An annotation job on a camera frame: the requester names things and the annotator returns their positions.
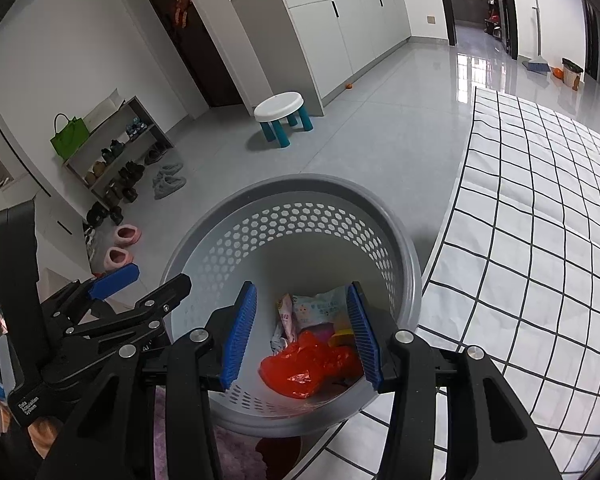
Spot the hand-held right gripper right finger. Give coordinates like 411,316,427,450
346,281,563,480

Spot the person's left hand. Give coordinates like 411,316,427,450
27,417,63,461

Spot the green handbag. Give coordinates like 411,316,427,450
50,113,91,157

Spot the purple rug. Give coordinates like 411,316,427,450
152,390,281,480

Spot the wicker waste bin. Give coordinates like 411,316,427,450
561,58,583,90

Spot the red door decoration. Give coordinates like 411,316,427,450
170,0,191,28

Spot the row of dark shoes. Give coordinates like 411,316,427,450
82,116,173,228

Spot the red ride-on toy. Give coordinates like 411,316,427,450
484,2,503,36

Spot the white stool with teal legs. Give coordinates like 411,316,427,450
253,91,315,150

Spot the grey shoe rack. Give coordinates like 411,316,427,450
62,96,175,206

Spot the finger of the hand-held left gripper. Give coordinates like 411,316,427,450
39,262,141,333
65,274,193,354

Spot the long grey cabinet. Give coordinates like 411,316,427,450
231,0,412,117

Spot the broom with blue dustpan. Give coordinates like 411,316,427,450
521,0,551,75

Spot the long pink snack packet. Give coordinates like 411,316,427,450
271,294,301,353

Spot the light blue wipes packet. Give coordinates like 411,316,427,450
290,285,353,333

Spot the grey slipper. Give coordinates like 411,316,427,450
152,161,185,183
153,172,187,200

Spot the grey perforated plastic basket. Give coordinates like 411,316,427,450
158,174,423,438

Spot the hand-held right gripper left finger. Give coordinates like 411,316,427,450
35,281,258,480

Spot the white black-checked cloth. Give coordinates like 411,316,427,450
285,86,600,480

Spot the red plastic bag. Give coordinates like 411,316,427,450
259,330,367,401

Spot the dark brown door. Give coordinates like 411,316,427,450
132,0,246,108

